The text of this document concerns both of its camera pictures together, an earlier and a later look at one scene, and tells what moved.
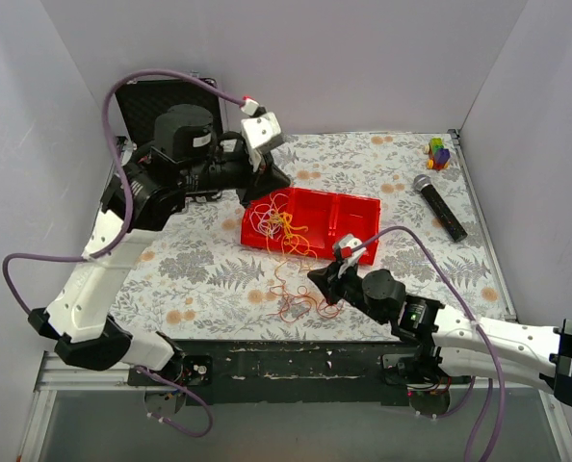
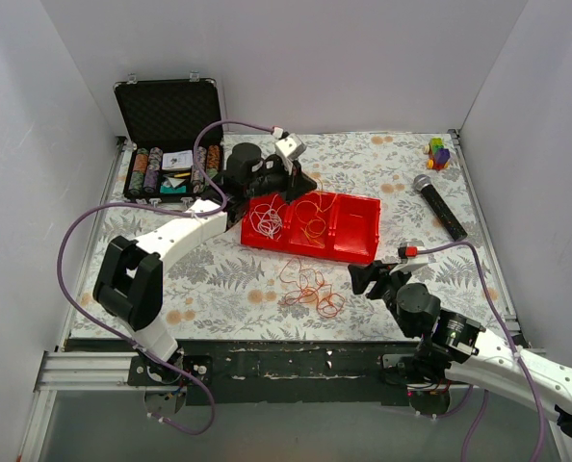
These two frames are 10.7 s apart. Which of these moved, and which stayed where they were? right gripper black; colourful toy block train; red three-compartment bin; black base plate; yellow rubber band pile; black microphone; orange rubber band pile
Moved: right gripper black; orange rubber band pile; yellow rubber band pile
Stayed: black microphone; colourful toy block train; red three-compartment bin; black base plate
